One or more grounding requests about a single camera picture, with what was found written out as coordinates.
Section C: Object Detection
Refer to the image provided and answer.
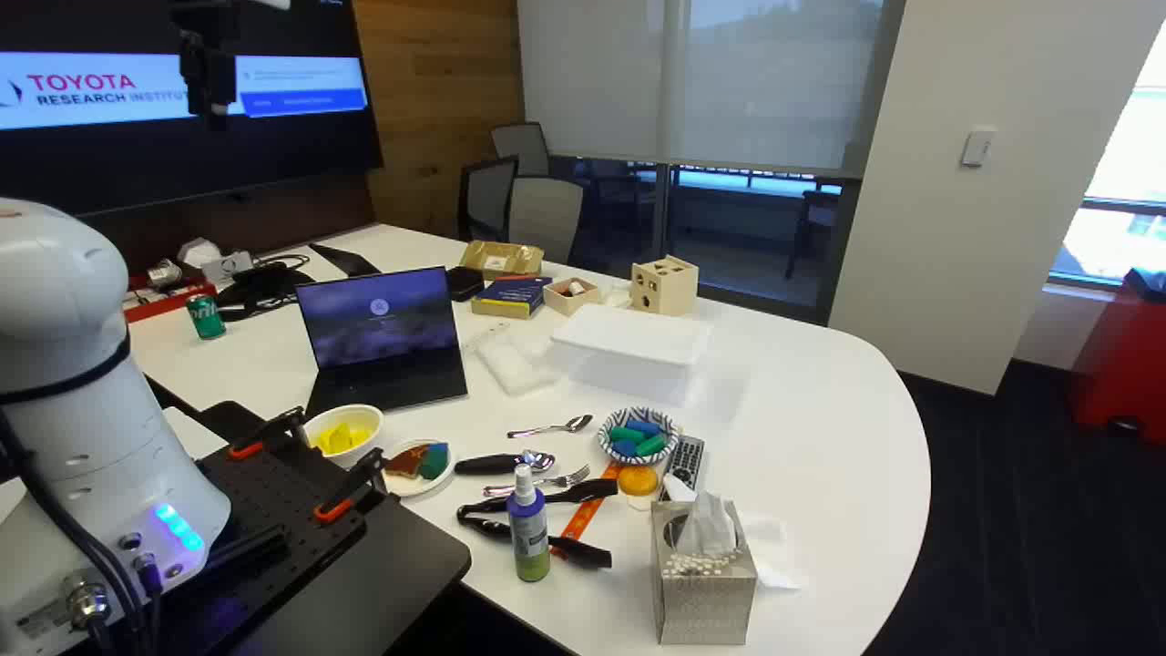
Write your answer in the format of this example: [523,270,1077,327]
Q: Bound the silver spoon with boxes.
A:
[504,413,596,440]

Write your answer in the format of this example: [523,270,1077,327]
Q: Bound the blue patterned bowl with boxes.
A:
[596,403,682,471]

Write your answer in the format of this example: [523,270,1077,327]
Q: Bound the yellow toy blocks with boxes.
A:
[316,416,368,458]

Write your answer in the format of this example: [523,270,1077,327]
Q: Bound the small wooden box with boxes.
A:
[543,272,608,320]

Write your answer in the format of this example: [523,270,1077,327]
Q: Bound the white plastic bin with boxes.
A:
[546,304,713,413]

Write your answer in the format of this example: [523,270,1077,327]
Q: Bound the blue and yellow book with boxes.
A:
[465,276,550,320]

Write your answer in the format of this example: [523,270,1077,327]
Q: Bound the wooden shape sorter cube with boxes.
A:
[627,253,702,320]

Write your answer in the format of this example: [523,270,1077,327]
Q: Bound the flat cardboard box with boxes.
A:
[455,238,546,283]

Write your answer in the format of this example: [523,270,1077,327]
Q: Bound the grey office chair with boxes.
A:
[506,175,585,265]

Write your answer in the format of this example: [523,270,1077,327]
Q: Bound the small black box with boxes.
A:
[442,265,489,304]

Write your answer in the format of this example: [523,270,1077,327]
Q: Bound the yellow round lid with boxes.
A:
[613,462,665,501]

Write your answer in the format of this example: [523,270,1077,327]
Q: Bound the black remote control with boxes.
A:
[662,431,707,490]

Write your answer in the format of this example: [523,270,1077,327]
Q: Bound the dark office chair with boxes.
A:
[455,157,520,239]

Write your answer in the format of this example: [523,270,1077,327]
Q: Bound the black open laptop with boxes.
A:
[296,265,471,420]

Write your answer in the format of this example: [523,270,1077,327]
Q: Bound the black tongs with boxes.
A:
[455,478,618,572]

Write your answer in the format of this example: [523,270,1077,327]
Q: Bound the red-brown toy block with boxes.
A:
[382,445,427,481]

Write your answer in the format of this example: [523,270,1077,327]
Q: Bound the grey roller blind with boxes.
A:
[512,0,907,184]

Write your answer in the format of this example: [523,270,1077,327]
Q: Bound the orange-tipped black clamp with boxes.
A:
[229,403,308,467]
[308,447,385,527]

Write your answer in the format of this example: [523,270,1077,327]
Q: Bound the grey tissue box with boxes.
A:
[650,490,760,648]

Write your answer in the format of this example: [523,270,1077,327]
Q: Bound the black mounting board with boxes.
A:
[158,396,474,656]

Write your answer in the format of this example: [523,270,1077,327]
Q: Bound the green can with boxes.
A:
[184,297,229,342]

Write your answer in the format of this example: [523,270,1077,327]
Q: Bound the red bin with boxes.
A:
[1072,265,1166,447]

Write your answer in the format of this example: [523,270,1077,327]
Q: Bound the black-handled ice cream scoop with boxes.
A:
[453,447,557,481]

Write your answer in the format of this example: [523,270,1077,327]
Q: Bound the orange-handled tool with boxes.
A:
[557,458,623,547]

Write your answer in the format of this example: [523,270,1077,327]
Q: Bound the white light switch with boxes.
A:
[958,123,1001,170]

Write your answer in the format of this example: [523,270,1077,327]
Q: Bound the black camera on stand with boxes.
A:
[177,0,240,120]

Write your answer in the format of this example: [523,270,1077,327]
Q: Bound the wall television screen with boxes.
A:
[0,0,385,219]

